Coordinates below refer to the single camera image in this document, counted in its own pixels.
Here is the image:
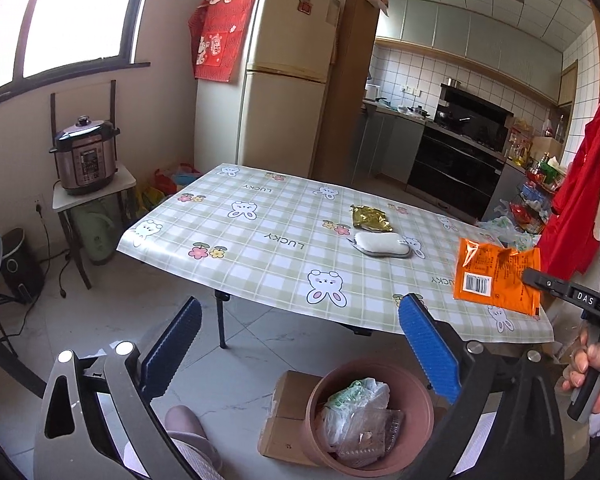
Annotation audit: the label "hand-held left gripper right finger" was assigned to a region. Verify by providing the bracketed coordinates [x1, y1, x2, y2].
[397, 293, 566, 480]

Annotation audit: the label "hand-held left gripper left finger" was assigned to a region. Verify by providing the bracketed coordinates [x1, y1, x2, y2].
[40, 296, 203, 480]

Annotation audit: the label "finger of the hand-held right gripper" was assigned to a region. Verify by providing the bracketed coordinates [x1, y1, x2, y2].
[522, 267, 600, 311]

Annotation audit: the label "orange snack packet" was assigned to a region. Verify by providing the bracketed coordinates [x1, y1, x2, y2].
[452, 237, 542, 317]

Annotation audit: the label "brown plastic bin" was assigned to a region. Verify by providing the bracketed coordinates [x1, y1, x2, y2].
[304, 357, 435, 478]

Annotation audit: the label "white plastic bag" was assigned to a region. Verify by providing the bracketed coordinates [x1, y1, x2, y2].
[322, 380, 391, 453]

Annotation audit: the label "clear plastic wrapper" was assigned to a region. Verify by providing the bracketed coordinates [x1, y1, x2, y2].
[337, 407, 406, 468]

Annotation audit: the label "white green plastic bags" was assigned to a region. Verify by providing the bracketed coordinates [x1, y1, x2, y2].
[477, 200, 536, 251]

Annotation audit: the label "red hanging apron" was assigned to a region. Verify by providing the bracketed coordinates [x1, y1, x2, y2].
[535, 102, 600, 276]

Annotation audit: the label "white soft pouch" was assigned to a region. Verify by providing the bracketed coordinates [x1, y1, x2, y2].
[350, 231, 412, 259]

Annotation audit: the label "cardboard box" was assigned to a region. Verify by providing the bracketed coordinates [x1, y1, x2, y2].
[257, 370, 331, 466]

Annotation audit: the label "pale green container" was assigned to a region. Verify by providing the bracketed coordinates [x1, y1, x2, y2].
[70, 200, 118, 266]

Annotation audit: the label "cream box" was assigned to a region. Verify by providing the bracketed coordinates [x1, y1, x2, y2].
[530, 135, 563, 161]

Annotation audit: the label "cooking oil bottles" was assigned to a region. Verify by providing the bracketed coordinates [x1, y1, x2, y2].
[505, 130, 533, 166]

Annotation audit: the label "gold foil wrapper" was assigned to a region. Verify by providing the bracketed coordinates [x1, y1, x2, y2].
[350, 204, 395, 233]

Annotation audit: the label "black oven range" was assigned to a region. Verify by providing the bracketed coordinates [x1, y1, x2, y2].
[407, 122, 506, 221]

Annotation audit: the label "red plastic bag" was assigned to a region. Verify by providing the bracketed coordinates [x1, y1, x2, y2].
[137, 162, 203, 211]

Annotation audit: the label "black air fryer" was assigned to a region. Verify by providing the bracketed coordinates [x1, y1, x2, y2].
[0, 227, 46, 303]

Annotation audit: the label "table with checked tablecloth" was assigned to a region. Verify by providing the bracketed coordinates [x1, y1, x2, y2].
[117, 162, 556, 343]

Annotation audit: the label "black range hood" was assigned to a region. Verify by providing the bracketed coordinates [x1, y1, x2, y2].
[437, 84, 513, 151]

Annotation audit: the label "steel electric pressure cooker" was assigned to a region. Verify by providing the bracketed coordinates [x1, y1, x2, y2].
[49, 115, 121, 196]

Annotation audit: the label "grey lower kitchen cabinets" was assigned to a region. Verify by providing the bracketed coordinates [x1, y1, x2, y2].
[352, 102, 426, 183]

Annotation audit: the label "grey kitchen cabinets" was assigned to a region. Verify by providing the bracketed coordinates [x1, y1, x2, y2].
[375, 0, 566, 106]
[352, 102, 426, 183]

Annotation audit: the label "dark wooden rack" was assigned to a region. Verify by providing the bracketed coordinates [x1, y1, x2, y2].
[50, 80, 118, 126]

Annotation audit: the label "cream two-door refrigerator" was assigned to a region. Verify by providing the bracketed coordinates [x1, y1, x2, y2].
[195, 0, 351, 181]

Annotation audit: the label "grey upper kitchen cabinets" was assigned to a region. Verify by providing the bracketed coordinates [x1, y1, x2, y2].
[375, 0, 566, 106]

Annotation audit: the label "red hanging cloth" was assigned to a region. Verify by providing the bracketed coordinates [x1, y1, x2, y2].
[187, 0, 261, 83]

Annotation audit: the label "dark framed window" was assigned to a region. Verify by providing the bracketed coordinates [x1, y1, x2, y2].
[0, 0, 153, 111]

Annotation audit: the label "wire kitchen rack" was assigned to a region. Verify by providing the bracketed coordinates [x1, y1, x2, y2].
[510, 160, 566, 236]

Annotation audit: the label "black power cable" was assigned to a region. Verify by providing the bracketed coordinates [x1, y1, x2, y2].
[35, 200, 71, 298]

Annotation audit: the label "wooden wall cupboard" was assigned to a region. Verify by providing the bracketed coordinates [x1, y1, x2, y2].
[557, 60, 578, 108]

